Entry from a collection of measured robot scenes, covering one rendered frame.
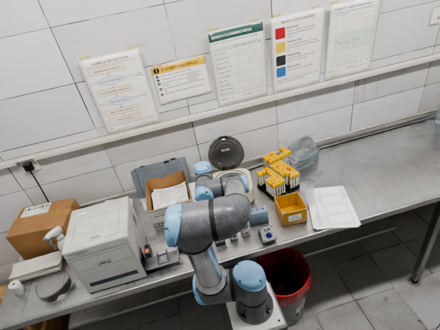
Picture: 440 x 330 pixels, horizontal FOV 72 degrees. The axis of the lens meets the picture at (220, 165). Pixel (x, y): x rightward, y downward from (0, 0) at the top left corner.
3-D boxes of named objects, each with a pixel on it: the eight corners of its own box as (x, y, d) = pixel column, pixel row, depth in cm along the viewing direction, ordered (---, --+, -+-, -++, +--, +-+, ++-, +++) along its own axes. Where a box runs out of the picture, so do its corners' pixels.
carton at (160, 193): (154, 230, 169) (146, 211, 161) (151, 198, 193) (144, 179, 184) (197, 218, 172) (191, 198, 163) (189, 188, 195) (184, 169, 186)
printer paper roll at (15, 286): (12, 297, 148) (6, 291, 145) (16, 287, 152) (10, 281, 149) (25, 294, 149) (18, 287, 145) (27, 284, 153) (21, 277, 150)
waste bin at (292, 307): (265, 342, 196) (259, 305, 170) (247, 291, 226) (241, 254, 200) (319, 323, 200) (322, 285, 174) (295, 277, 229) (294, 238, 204)
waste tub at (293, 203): (282, 228, 157) (281, 214, 151) (274, 210, 168) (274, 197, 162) (307, 222, 157) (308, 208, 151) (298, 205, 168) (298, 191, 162)
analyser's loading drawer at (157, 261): (139, 274, 145) (135, 268, 142) (139, 263, 150) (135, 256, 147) (181, 262, 147) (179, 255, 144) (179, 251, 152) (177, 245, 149)
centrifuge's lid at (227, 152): (204, 140, 175) (204, 135, 183) (212, 177, 187) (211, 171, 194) (241, 134, 175) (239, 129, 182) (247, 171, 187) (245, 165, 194)
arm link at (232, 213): (254, 199, 77) (245, 167, 126) (211, 205, 78) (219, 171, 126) (260, 241, 79) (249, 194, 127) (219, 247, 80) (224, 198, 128)
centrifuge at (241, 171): (215, 219, 169) (211, 203, 162) (212, 185, 193) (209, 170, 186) (258, 212, 169) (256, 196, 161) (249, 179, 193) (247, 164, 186)
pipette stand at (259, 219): (251, 230, 159) (249, 217, 153) (248, 220, 165) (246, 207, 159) (270, 226, 159) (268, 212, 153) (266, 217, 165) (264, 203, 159)
